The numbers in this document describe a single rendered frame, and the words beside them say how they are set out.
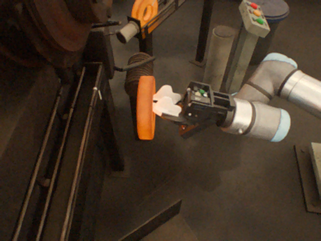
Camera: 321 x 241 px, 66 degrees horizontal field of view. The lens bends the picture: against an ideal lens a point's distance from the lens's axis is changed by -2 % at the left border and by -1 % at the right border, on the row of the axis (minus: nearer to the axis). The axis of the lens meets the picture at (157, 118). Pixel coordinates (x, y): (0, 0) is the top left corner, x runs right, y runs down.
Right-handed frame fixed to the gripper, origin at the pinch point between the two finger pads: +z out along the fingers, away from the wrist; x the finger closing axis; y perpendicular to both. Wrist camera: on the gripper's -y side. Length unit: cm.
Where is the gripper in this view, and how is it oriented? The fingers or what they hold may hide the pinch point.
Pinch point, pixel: (147, 102)
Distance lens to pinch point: 61.0
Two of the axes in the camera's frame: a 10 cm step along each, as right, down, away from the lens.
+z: -9.6, -2.0, -2.0
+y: 2.8, -5.8, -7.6
